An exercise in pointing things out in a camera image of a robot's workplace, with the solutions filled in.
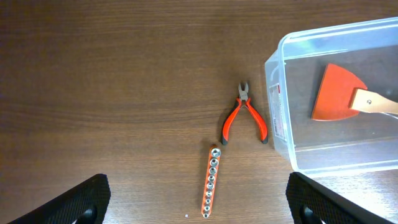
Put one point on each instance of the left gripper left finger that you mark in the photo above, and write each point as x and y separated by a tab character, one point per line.
87	202

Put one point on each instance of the clear plastic storage container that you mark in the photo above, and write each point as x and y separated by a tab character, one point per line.
363	143

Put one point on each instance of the orange scraper with wooden handle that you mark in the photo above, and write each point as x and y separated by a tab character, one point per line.
342	95

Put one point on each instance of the orange socket bit rail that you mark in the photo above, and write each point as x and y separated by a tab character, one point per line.
210	180

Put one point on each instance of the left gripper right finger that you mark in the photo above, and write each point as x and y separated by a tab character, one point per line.
311	202

